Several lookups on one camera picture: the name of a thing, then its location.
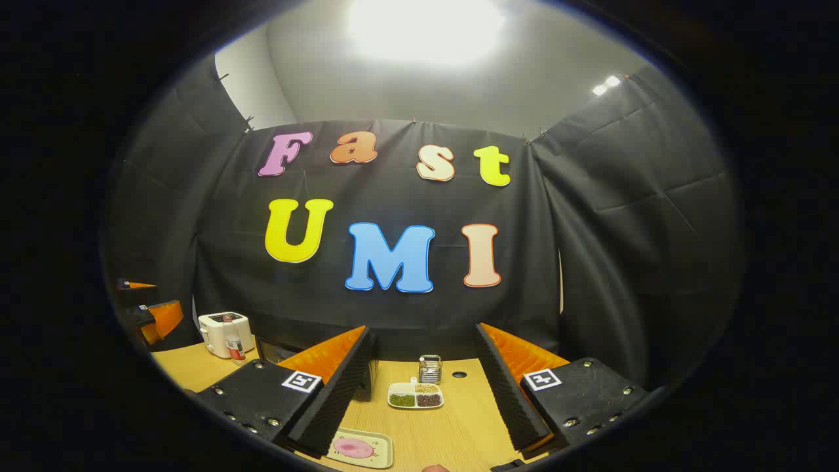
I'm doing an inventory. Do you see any black backdrop cloth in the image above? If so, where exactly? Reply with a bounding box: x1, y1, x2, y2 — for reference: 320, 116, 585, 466
105, 56, 745, 394

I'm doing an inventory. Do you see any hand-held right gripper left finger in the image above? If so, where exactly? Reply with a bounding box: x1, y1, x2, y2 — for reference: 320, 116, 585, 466
195, 325, 376, 460

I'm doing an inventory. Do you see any cream food tray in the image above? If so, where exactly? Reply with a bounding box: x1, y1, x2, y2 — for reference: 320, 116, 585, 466
326, 427, 394, 469

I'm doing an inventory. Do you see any clear plastic bottle red label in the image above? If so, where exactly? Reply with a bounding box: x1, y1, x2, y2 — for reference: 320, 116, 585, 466
222, 315, 246, 366

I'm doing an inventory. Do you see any black electric oven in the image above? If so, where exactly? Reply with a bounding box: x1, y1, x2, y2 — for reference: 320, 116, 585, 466
254, 336, 380, 402

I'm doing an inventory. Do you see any pink round pastry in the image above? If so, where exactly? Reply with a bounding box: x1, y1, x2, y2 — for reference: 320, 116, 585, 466
332, 437, 376, 460

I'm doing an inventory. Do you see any large ceiling light panel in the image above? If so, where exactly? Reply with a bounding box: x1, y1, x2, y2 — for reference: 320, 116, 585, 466
347, 0, 505, 66

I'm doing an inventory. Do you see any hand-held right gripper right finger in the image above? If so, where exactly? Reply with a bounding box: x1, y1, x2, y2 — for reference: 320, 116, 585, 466
475, 323, 651, 454

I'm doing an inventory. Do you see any white divided dish of beans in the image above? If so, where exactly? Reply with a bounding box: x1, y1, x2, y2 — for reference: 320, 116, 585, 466
387, 378, 444, 410

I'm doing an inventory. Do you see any white toaster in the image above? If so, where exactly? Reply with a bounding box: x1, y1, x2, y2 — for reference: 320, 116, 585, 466
198, 312, 255, 359

